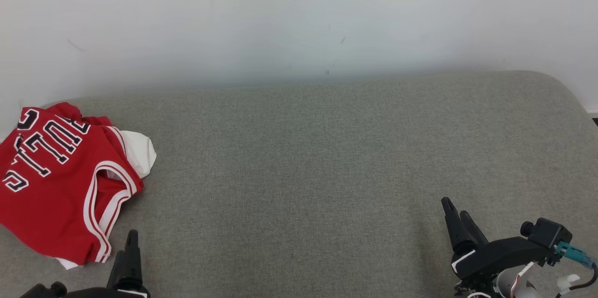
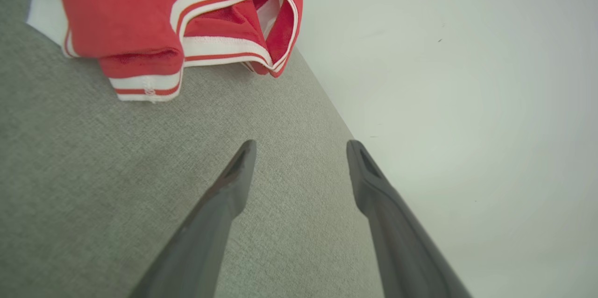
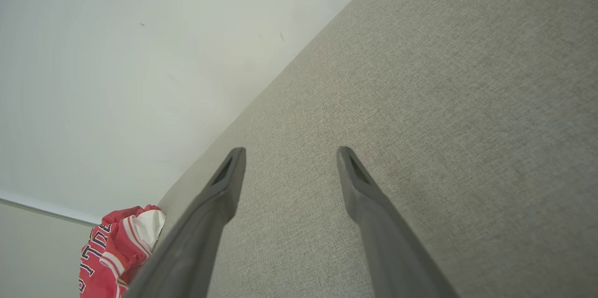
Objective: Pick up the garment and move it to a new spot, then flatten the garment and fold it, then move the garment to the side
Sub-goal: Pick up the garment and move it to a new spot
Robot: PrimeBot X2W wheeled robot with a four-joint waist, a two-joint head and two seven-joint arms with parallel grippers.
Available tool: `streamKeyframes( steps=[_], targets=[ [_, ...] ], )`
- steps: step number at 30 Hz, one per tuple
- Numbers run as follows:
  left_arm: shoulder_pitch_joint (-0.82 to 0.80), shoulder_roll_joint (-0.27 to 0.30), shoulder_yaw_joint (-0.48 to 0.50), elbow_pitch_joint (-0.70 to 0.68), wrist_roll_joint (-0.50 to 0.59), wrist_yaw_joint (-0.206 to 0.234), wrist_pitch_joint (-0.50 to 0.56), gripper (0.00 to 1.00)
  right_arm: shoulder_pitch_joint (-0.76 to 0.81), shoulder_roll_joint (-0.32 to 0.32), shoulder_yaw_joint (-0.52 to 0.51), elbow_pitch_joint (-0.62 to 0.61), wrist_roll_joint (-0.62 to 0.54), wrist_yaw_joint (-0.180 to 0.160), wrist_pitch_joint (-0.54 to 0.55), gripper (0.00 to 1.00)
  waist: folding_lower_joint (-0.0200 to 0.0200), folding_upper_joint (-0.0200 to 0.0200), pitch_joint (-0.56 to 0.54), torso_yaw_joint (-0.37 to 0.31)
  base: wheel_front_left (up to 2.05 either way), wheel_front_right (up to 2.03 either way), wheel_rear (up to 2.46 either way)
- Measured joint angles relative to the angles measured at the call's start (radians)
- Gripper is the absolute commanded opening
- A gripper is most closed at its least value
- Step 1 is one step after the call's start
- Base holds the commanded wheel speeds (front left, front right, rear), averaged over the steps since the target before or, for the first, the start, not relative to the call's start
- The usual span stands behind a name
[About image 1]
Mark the grey fabric sofa cushion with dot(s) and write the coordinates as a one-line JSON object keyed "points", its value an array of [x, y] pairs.
{"points": [[327, 172]]}

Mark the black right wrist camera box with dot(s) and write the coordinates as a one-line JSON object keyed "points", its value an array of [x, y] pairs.
{"points": [[546, 232]]}

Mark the teal right camera connector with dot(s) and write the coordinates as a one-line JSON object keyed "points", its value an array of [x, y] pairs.
{"points": [[572, 252]]}

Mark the red Bulls jersey white sleeves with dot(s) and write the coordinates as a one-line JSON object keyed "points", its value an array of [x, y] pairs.
{"points": [[56, 195]]}

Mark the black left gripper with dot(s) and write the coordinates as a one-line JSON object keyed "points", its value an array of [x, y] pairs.
{"points": [[117, 293]]}

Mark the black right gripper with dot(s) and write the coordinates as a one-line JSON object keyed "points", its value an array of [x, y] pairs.
{"points": [[500, 253]]}

